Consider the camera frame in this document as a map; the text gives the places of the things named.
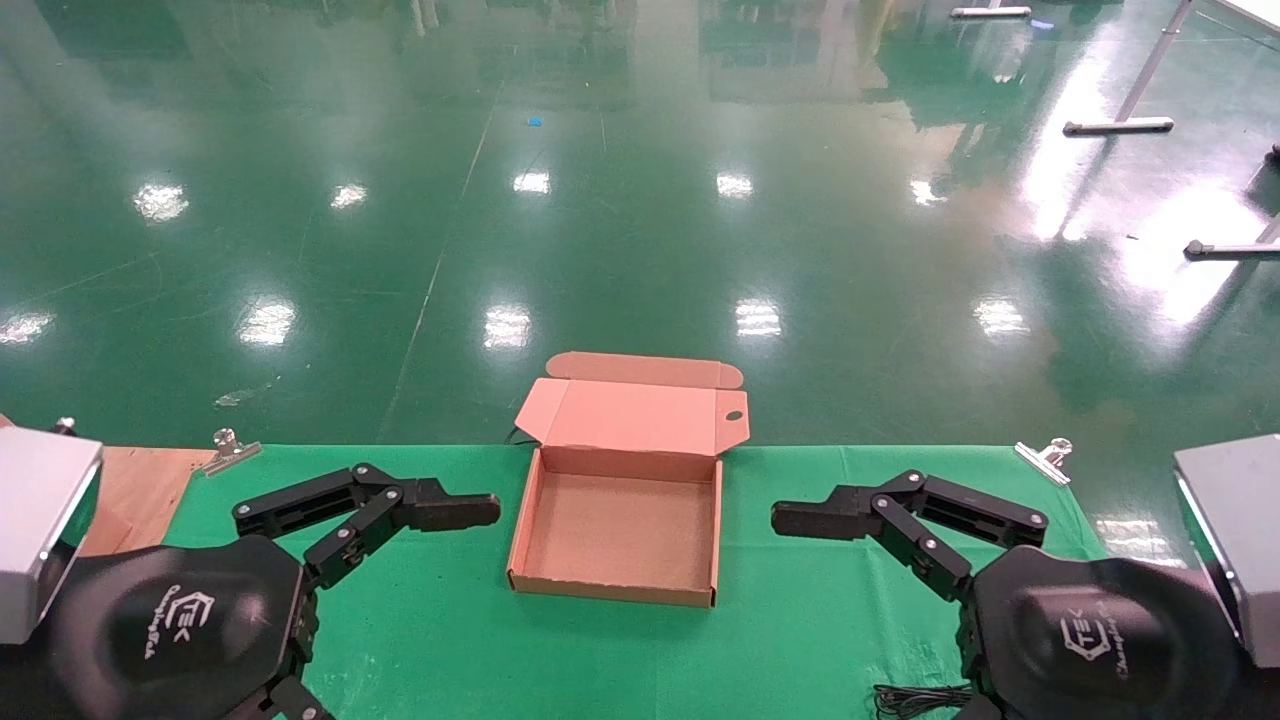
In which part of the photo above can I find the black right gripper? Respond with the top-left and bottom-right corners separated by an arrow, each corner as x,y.
950,545 -> 1246,720

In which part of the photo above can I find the green table cloth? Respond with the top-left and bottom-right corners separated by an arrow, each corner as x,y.
160,444 -> 1111,720

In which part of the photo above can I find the white table leg with foot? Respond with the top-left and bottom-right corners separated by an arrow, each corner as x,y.
1063,0 -> 1196,137

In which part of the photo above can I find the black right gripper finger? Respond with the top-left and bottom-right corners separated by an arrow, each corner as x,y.
772,470 -> 1049,601

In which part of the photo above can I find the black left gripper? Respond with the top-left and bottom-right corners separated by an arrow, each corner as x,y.
45,463 -> 501,720

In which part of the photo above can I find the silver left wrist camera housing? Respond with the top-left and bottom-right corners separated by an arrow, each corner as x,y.
0,428 -> 104,646

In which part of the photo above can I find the open brown cardboard box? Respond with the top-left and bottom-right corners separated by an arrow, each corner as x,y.
507,351 -> 750,608

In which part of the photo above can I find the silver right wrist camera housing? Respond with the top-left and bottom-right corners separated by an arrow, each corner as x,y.
1173,433 -> 1280,669

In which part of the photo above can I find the dark table foot bar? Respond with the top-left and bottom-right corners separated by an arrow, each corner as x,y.
1184,215 -> 1280,262

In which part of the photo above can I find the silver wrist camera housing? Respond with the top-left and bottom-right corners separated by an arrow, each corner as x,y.
0,428 -> 104,646
1173,433 -> 1280,669

